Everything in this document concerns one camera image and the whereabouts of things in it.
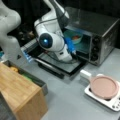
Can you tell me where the white induction cooker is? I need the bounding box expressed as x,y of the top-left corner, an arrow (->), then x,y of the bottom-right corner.
84,82 -> 120,112

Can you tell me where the grey open drawer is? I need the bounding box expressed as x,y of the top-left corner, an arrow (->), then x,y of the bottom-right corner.
5,61 -> 48,96

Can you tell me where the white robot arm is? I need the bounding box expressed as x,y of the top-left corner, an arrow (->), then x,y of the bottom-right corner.
0,0 -> 72,64

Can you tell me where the teal bowl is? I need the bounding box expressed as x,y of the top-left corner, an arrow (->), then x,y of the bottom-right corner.
64,30 -> 83,44

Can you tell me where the wooden drawer cabinet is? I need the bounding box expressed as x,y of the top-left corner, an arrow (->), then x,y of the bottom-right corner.
0,63 -> 48,120

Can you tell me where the green item in drawer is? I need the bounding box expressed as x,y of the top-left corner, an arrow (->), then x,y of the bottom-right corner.
22,75 -> 33,82

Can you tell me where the black oven door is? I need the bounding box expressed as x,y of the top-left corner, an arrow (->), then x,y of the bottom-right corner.
35,52 -> 86,78

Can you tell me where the silver toaster oven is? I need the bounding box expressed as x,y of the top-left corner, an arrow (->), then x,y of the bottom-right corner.
64,7 -> 119,65

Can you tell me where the blue and white gripper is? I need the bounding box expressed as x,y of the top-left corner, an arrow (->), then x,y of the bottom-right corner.
56,35 -> 78,64

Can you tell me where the pink pan with white handle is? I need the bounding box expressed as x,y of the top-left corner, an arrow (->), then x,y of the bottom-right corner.
80,70 -> 119,97

